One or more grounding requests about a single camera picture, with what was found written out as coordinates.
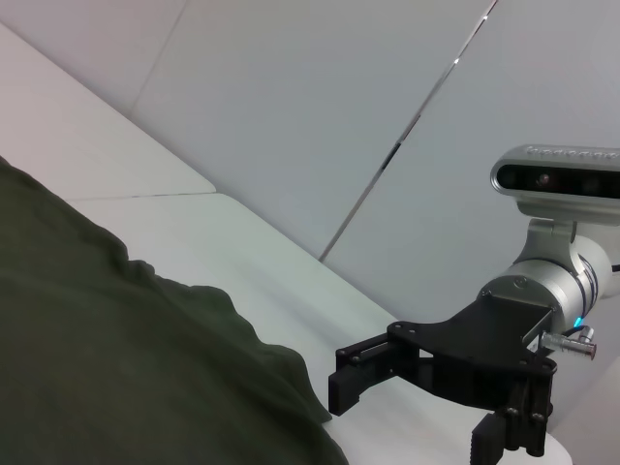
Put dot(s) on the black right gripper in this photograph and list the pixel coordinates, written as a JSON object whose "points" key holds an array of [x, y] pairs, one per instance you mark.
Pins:
{"points": [[484, 358]]}

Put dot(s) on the dark green shirt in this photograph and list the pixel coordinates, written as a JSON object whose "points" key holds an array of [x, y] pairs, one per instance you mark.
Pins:
{"points": [[121, 363]]}

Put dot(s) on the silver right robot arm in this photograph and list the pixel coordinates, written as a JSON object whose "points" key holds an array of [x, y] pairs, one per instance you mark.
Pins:
{"points": [[547, 286]]}

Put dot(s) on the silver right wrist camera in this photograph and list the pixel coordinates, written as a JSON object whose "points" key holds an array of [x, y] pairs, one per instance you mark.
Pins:
{"points": [[557, 179]]}

